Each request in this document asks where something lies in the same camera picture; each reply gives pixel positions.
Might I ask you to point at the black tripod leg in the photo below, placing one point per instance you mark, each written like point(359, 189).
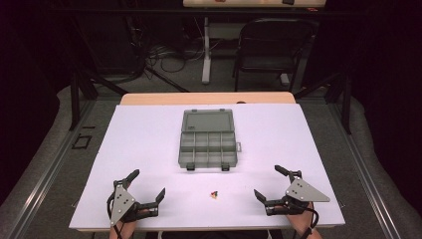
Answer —
point(166, 79)

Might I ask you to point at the black folding chair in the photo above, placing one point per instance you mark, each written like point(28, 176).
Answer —
point(272, 43)

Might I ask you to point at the wooden table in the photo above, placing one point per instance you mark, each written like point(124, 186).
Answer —
point(199, 98)

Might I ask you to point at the aluminium floor rail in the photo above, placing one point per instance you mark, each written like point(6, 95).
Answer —
point(368, 172)
point(53, 169)

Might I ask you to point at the person's right hand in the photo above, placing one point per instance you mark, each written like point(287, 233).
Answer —
point(298, 220)

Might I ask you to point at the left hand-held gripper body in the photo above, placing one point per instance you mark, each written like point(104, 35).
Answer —
point(122, 200)

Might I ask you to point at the black metal frame stand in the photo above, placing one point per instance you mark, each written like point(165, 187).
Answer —
point(346, 103)
point(75, 99)

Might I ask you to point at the background table with white legs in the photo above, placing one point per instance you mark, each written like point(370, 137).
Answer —
point(206, 49)

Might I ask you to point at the person's left hand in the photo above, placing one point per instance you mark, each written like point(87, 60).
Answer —
point(128, 225)

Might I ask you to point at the clear grey compartment organizer box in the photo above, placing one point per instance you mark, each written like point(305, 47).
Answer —
point(207, 146)

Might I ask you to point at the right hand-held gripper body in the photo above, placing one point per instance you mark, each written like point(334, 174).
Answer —
point(303, 192)

